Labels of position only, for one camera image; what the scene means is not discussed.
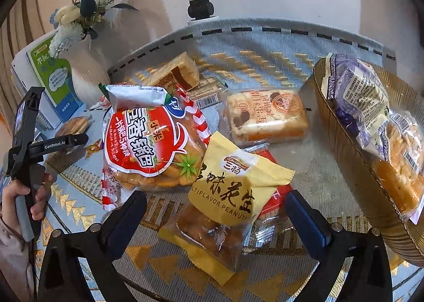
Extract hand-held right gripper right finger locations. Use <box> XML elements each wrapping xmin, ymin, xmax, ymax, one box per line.
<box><xmin>284</xmin><ymin>189</ymin><xmax>393</xmax><ymax>302</ymax></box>

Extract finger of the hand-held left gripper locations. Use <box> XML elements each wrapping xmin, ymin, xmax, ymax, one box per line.
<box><xmin>28</xmin><ymin>134</ymin><xmax>89</xmax><ymax>158</ymax></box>

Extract purple white snack packet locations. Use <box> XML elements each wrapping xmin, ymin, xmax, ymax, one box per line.
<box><xmin>323</xmin><ymin>53</ymin><xmax>391</xmax><ymax>160</ymax></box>

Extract person's left forearm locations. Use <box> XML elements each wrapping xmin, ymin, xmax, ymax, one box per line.
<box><xmin>0</xmin><ymin>214</ymin><xmax>38</xmax><ymax>294</ymax></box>

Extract small clear biscuit packet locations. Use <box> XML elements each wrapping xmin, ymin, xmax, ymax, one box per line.
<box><xmin>55</xmin><ymin>117</ymin><xmax>90</xmax><ymax>139</ymax></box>

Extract white ceramic vase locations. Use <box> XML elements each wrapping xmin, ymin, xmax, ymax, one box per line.
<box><xmin>58</xmin><ymin>34</ymin><xmax>111</xmax><ymax>107</ymax></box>

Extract clear packet of orange crisps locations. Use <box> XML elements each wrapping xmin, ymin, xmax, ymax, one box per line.
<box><xmin>361</xmin><ymin>113</ymin><xmax>424</xmax><ymax>223</ymax></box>

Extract red white rice cracker bag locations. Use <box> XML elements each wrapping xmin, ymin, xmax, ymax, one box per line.
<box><xmin>99</xmin><ymin>83</ymin><xmax>213</xmax><ymax>211</ymax></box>

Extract clear packet of toast bread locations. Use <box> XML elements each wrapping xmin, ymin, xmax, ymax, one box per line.
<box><xmin>141</xmin><ymin>52</ymin><xmax>201</xmax><ymax>94</ymax></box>

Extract clear packet with barcode label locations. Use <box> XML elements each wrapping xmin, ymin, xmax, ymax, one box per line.
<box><xmin>189</xmin><ymin>77</ymin><xmax>227</xmax><ymax>110</ymax></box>

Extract green white box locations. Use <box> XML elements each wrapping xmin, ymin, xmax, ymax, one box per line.
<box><xmin>10</xmin><ymin>29</ymin><xmax>85</xmax><ymax>128</ymax></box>

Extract blue white artificial flowers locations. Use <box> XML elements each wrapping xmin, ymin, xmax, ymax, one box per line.
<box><xmin>50</xmin><ymin>0</ymin><xmax>140</xmax><ymax>57</ymax></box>

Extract person's left hand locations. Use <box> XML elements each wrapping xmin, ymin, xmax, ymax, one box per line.
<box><xmin>0</xmin><ymin>172</ymin><xmax>56</xmax><ymax>223</ymax></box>

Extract yellow peanut packet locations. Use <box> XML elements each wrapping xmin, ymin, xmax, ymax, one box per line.
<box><xmin>157</xmin><ymin>130</ymin><xmax>296</xmax><ymax>286</ymax></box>

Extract small red white packet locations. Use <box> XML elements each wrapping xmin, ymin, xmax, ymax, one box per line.
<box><xmin>91</xmin><ymin>95</ymin><xmax>111</xmax><ymax>109</ymax></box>

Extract flat red packet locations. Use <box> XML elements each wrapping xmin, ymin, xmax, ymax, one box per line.
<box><xmin>255</xmin><ymin>148</ymin><xmax>294</xmax><ymax>220</ymax></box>

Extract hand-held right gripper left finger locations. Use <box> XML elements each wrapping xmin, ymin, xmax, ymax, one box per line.
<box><xmin>37</xmin><ymin>190</ymin><xmax>148</xmax><ymax>302</ymax></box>

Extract clear packet of orange cake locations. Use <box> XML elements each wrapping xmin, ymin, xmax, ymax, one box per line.
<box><xmin>223</xmin><ymin>88</ymin><xmax>310</xmax><ymax>147</ymax></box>

